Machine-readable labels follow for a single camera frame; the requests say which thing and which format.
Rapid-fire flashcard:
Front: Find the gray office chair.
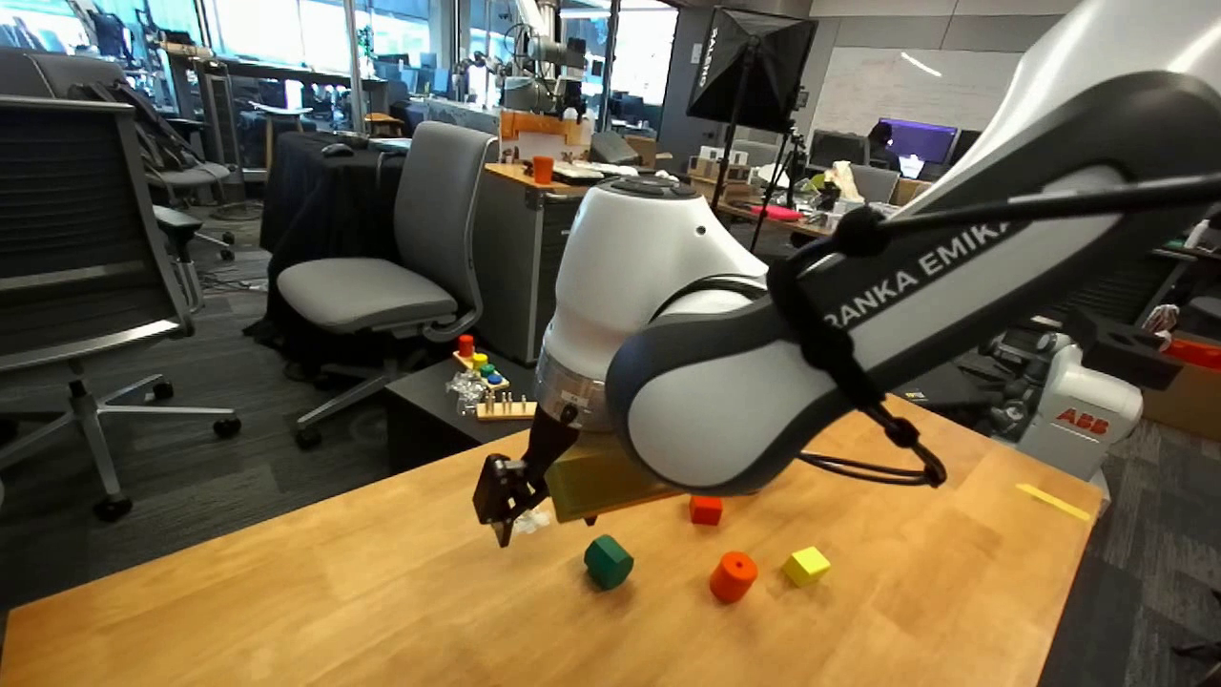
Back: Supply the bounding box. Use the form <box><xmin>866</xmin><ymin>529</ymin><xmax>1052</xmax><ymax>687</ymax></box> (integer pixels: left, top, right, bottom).
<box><xmin>275</xmin><ymin>123</ymin><xmax>496</xmax><ymax>450</ymax></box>

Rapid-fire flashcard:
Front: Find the green wooden block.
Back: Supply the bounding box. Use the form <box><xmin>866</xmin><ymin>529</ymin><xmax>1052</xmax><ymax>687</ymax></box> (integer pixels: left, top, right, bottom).
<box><xmin>585</xmin><ymin>533</ymin><xmax>632</xmax><ymax>591</ymax></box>

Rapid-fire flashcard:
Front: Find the yellow tape strip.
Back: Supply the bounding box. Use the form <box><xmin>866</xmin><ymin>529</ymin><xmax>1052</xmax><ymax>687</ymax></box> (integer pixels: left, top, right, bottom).
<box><xmin>1014</xmin><ymin>481</ymin><xmax>1096</xmax><ymax>523</ymax></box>

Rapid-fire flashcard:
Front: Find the gray drawer cabinet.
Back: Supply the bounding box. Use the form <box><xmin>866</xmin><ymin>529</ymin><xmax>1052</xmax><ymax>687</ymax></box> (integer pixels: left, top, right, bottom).
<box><xmin>476</xmin><ymin>164</ymin><xmax>585</xmax><ymax>361</ymax></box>

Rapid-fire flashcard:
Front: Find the black photo softbox stand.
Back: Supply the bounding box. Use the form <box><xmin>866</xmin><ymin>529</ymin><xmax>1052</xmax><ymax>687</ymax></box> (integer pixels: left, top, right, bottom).
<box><xmin>684</xmin><ymin>6</ymin><xmax>823</xmax><ymax>258</ymax></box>

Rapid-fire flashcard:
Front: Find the red-orange wooden cube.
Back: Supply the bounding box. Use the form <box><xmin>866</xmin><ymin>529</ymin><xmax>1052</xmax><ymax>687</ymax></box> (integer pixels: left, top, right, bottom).
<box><xmin>692</xmin><ymin>495</ymin><xmax>725</xmax><ymax>525</ymax></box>

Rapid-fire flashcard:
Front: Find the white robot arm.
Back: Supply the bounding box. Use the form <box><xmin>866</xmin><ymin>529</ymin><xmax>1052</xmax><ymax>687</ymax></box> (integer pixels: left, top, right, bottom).
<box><xmin>474</xmin><ymin>0</ymin><xmax>1221</xmax><ymax>529</ymax></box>

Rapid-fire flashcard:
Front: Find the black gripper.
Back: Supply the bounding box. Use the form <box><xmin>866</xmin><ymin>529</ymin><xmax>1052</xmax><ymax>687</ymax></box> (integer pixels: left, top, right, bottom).
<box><xmin>474</xmin><ymin>407</ymin><xmax>579</xmax><ymax>544</ymax></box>

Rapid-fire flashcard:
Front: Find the yellow wooden cube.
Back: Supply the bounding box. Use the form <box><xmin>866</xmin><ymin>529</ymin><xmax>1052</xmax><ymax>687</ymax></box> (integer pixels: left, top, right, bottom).
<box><xmin>783</xmin><ymin>544</ymin><xmax>830</xmax><ymax>586</ymax></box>

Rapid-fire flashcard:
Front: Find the colourful toy block set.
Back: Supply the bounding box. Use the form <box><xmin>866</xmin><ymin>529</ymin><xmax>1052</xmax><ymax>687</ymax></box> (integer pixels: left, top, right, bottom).
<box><xmin>445</xmin><ymin>331</ymin><xmax>537</xmax><ymax>422</ymax></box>

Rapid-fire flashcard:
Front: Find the orange cylindrical block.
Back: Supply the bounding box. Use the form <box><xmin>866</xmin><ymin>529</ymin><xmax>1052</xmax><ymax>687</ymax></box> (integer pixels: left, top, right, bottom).
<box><xmin>711</xmin><ymin>551</ymin><xmax>759</xmax><ymax>603</ymax></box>

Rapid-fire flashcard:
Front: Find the white ABB robot base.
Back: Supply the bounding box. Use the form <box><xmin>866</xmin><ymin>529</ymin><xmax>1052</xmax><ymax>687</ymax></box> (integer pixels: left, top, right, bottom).
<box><xmin>1017</xmin><ymin>331</ymin><xmax>1146</xmax><ymax>476</ymax></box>

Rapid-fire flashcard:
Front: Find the black mesh office chair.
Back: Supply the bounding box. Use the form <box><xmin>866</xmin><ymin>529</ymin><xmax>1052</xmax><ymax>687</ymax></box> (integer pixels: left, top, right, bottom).
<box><xmin>0</xmin><ymin>97</ymin><xmax>239</xmax><ymax>523</ymax></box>

